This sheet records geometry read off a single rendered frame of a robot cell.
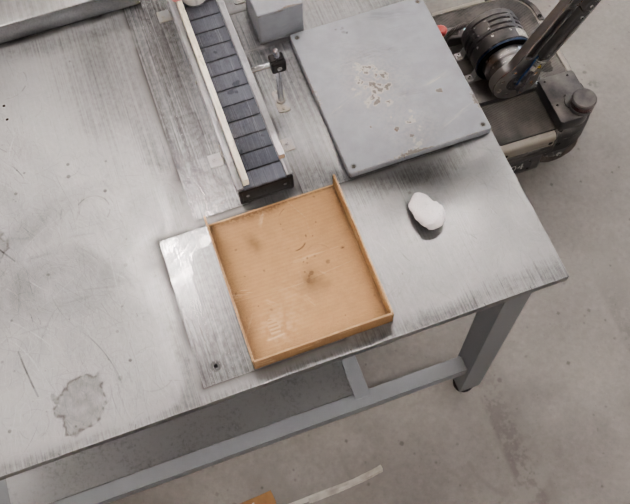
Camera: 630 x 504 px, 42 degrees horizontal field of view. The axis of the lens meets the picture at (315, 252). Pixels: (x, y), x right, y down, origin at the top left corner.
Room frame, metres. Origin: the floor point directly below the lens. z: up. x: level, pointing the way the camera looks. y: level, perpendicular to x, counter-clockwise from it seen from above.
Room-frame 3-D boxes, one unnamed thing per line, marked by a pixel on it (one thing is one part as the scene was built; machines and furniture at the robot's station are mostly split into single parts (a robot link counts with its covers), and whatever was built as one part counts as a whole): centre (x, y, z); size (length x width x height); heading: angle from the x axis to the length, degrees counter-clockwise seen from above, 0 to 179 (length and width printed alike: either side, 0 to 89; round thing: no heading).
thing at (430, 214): (0.71, -0.21, 0.85); 0.08 x 0.07 x 0.04; 177
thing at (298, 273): (0.61, 0.04, 0.85); 0.30 x 0.26 x 0.04; 17
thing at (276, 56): (0.98, 0.07, 0.91); 0.07 x 0.03 x 0.16; 107
